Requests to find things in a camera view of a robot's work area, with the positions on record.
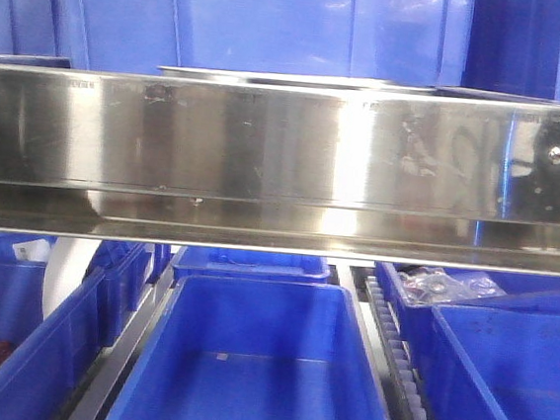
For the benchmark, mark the silver metal tray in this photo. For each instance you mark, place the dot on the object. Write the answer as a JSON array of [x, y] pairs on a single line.
[[303, 80]]

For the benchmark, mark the blue centre rear bin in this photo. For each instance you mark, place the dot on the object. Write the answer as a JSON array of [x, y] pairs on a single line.
[[223, 262]]

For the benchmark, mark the blue centre plastic bin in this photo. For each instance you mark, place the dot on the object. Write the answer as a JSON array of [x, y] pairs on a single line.
[[237, 349]]

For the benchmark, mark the bag of metal hardware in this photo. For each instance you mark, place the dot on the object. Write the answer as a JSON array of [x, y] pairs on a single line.
[[427, 285]]

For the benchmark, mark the blue left rear bin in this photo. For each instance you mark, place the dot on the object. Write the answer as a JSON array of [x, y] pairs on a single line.
[[124, 267]]

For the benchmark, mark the blue right rear bin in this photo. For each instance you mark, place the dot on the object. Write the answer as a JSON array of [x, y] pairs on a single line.
[[523, 292]]

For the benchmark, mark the white paper roll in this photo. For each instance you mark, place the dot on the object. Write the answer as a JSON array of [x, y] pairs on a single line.
[[65, 269]]

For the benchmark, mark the large blue upper crate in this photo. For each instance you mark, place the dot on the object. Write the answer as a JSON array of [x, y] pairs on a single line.
[[413, 42]]

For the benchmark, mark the blue left front bin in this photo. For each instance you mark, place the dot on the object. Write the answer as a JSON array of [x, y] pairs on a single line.
[[50, 353]]

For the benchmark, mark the blue right front bin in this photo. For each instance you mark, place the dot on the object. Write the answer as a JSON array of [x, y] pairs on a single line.
[[493, 364]]

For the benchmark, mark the blue upper right crate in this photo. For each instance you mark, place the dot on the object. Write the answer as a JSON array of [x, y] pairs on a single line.
[[514, 47]]

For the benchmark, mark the stainless steel shelf rail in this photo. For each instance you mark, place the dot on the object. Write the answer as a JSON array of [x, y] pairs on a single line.
[[435, 177]]

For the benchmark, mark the left grey divider rail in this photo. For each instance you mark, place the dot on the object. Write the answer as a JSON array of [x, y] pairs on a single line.
[[93, 398]]

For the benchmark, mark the right roller track rail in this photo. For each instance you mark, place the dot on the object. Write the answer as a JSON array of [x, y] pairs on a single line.
[[391, 363]]

